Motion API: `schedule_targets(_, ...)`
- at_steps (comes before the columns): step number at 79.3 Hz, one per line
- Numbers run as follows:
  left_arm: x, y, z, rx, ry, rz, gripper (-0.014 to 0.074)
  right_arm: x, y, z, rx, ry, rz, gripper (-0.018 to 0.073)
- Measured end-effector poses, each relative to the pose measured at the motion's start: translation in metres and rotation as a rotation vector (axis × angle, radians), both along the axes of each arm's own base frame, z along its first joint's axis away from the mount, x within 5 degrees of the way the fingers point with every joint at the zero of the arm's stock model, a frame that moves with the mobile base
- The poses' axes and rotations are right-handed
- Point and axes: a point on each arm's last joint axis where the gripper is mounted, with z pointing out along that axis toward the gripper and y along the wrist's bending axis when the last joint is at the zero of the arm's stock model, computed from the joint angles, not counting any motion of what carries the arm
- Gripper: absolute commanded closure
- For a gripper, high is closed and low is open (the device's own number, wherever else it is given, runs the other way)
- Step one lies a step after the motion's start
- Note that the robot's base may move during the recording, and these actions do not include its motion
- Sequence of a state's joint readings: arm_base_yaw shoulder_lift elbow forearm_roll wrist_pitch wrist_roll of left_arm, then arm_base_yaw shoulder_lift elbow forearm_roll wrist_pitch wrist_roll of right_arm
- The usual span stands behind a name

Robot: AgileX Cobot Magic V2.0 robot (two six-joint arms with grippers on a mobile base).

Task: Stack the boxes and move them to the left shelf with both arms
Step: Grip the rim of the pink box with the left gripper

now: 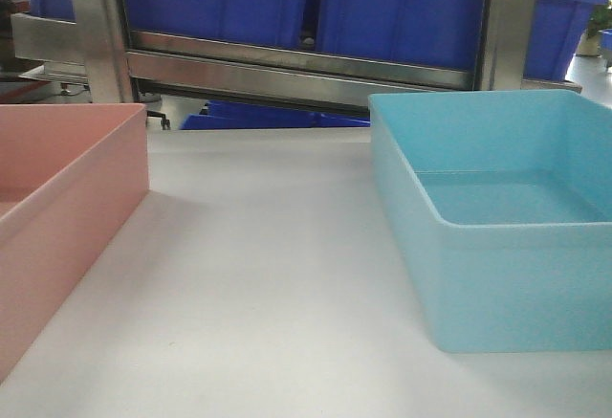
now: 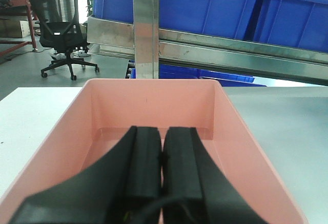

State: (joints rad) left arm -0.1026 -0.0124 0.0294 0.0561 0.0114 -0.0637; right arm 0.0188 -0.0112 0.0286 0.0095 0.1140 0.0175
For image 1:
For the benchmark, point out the blue crate centre right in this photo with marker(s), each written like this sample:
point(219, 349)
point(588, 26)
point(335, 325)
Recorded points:
point(436, 33)

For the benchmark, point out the blue crate far right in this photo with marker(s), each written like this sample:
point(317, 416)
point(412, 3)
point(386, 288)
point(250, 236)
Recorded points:
point(556, 30)

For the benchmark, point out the stainless steel shelf rack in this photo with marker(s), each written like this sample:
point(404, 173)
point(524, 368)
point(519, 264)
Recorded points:
point(97, 48)

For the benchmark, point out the pink plastic box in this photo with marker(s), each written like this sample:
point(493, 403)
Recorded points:
point(71, 175)

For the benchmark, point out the light blue plastic box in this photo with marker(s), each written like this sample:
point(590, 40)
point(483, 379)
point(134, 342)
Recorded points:
point(500, 203)

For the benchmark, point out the blue crate under shelf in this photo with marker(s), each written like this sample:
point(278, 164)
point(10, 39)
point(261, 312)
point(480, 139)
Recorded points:
point(223, 115)

